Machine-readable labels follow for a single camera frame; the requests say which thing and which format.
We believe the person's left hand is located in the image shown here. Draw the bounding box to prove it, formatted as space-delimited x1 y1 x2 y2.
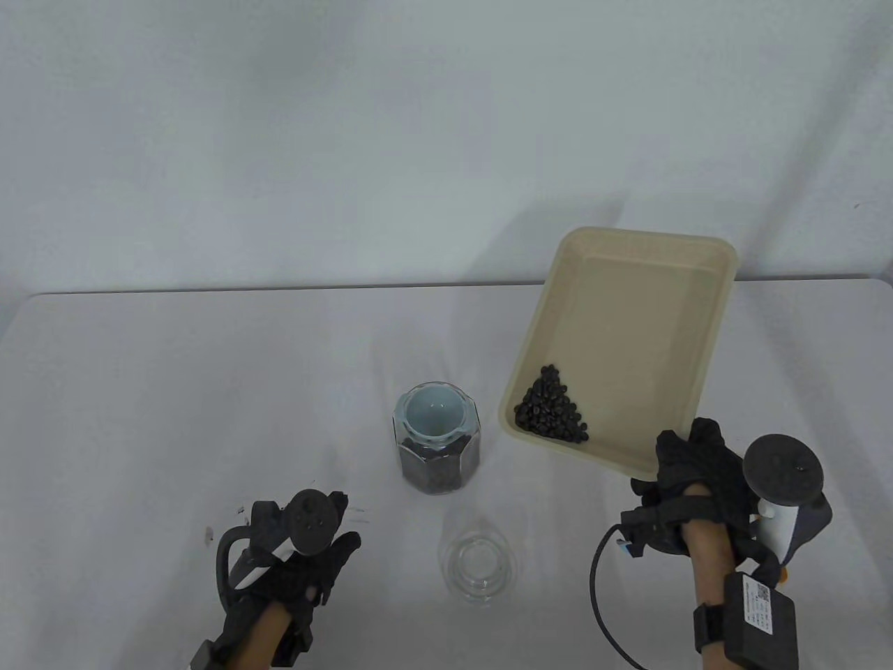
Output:
223 492 362 664

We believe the person's right hand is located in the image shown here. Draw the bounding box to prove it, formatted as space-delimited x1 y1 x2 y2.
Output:
621 417 779 580

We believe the group of dark coffee beans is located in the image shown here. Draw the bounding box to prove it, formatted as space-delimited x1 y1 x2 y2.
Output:
400 436 481 493
514 364 590 444

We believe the clear glass jar lid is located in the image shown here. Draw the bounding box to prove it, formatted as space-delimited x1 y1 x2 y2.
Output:
438 520 518 606

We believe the beige baking tray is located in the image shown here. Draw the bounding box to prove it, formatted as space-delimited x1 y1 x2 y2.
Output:
499 227 739 481

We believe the clear glass jar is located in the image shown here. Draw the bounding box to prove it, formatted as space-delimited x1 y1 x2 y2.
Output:
392 382 482 496

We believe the light blue funnel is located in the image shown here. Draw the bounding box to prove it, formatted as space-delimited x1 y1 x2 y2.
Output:
399 384 467 442

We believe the person's left forearm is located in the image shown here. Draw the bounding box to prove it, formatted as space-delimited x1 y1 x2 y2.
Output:
213 602 294 670

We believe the person's right forearm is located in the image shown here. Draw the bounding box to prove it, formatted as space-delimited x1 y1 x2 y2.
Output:
680 489 740 670

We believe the black left hand controller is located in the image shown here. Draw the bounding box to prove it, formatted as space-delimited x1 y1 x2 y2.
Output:
216 490 348 594

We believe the black hand controller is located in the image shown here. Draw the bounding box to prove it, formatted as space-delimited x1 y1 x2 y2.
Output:
216 490 348 594
743 434 832 580

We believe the black right hand controller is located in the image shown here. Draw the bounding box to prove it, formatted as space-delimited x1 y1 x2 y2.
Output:
743 434 832 580

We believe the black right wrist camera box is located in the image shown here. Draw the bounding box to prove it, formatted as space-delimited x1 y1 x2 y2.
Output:
722 572 800 670

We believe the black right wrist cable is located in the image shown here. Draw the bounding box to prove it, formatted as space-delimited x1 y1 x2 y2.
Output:
590 523 650 670

